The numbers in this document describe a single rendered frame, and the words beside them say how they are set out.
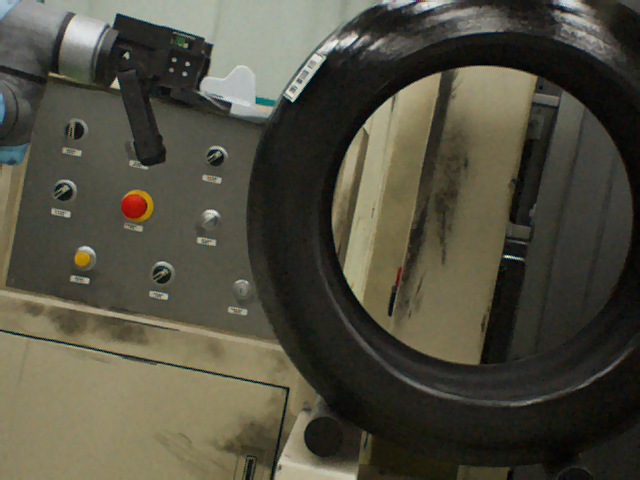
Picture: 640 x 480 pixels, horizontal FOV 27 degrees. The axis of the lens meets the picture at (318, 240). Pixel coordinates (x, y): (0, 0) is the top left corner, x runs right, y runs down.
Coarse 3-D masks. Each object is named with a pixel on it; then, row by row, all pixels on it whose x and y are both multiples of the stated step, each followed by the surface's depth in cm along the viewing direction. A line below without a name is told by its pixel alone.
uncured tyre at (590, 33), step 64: (384, 0) 147; (448, 0) 143; (512, 0) 142; (576, 0) 143; (384, 64) 142; (448, 64) 169; (512, 64) 168; (576, 64) 167; (320, 128) 143; (256, 192) 147; (320, 192) 143; (256, 256) 148; (320, 256) 143; (320, 320) 144; (320, 384) 148; (384, 384) 144; (448, 384) 170; (512, 384) 170; (576, 384) 143; (448, 448) 146; (512, 448) 145; (576, 448) 146
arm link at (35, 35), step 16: (0, 0) 154; (16, 0) 154; (32, 0) 156; (0, 16) 153; (16, 16) 153; (32, 16) 153; (48, 16) 153; (64, 16) 154; (0, 32) 153; (16, 32) 153; (32, 32) 153; (48, 32) 153; (64, 32) 153; (0, 48) 153; (16, 48) 153; (32, 48) 153; (48, 48) 153; (0, 64) 153; (16, 64) 153; (32, 64) 154; (48, 64) 154
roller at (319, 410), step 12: (324, 408) 151; (312, 420) 146; (324, 420) 146; (336, 420) 146; (312, 432) 146; (324, 432) 146; (336, 432) 146; (312, 444) 146; (324, 444) 146; (336, 444) 146
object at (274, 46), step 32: (64, 0) 210; (96, 0) 210; (128, 0) 209; (160, 0) 209; (192, 0) 209; (224, 0) 209; (256, 0) 208; (288, 0) 208; (320, 0) 208; (352, 0) 207; (192, 32) 209; (224, 32) 209; (256, 32) 208; (288, 32) 208; (320, 32) 208; (224, 64) 209; (256, 64) 209; (288, 64) 208; (256, 96) 209
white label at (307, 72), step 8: (312, 56) 146; (320, 56) 144; (312, 64) 145; (320, 64) 143; (304, 72) 145; (312, 72) 143; (296, 80) 146; (304, 80) 144; (288, 88) 147; (296, 88) 144; (288, 96) 145; (296, 96) 143
